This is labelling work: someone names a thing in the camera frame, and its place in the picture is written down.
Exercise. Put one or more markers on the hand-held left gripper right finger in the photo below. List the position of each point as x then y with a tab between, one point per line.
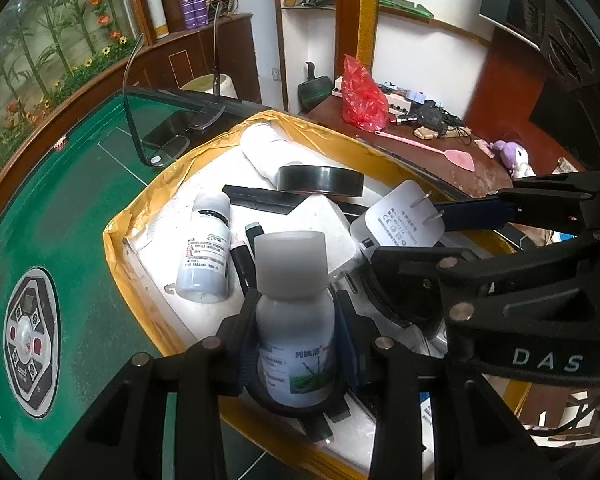
345	350

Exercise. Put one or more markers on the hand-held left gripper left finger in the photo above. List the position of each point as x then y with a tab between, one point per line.
247	345

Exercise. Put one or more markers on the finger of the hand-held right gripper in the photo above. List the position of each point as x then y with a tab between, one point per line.
470	215
410	262

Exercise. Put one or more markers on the white USB charger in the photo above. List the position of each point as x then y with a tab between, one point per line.
400	215

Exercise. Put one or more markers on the white bottle green label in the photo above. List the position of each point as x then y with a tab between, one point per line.
292	320

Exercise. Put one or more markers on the small black block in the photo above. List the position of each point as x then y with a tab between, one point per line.
325	425

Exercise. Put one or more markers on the gold cardboard box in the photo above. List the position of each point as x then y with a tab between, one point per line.
130	285

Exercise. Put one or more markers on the pink fly swatter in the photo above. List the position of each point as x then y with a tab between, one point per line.
455	157

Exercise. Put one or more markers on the brown wooden side table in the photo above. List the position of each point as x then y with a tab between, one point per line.
430	165

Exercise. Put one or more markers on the purple plush toy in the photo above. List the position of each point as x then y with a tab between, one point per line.
512	155

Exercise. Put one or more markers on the black marker pen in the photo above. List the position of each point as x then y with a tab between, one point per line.
242	260

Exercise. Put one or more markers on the small white labelled bottle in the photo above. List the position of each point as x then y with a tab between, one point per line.
205	260

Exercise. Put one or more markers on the large white charger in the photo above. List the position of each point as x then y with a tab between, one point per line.
320	230

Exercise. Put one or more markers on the blue white box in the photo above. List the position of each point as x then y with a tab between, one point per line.
427	425

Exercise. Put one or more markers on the white foam liner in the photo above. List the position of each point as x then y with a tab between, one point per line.
152	255

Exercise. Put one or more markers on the white power strip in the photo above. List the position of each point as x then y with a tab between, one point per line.
397	100

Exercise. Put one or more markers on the black flat case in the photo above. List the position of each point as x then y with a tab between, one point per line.
260	199

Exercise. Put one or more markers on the red plastic bag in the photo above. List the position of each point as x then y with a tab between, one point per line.
362	95

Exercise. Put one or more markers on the white plastic bottle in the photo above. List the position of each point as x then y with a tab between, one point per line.
260	145

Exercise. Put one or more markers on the dark green dustpan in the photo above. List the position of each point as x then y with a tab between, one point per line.
312	87

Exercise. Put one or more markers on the black eyeglasses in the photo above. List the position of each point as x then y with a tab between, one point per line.
172	151

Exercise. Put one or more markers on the green flat board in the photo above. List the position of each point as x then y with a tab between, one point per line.
405	7

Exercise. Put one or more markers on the round table control panel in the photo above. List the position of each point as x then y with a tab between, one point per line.
30	340

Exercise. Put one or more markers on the black smartphone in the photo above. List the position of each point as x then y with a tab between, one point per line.
170	127

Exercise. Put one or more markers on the white round bin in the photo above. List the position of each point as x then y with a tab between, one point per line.
210	87

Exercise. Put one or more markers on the small red white item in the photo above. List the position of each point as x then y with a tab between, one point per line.
61	142

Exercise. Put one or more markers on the wooden cabinet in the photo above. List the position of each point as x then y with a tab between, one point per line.
205	55

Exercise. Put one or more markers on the purple spray can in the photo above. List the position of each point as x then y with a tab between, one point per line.
186	12
200	10

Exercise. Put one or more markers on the artificial flower display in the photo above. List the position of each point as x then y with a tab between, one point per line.
40	60

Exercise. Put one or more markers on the small wall shelf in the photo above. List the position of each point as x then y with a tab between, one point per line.
307	7

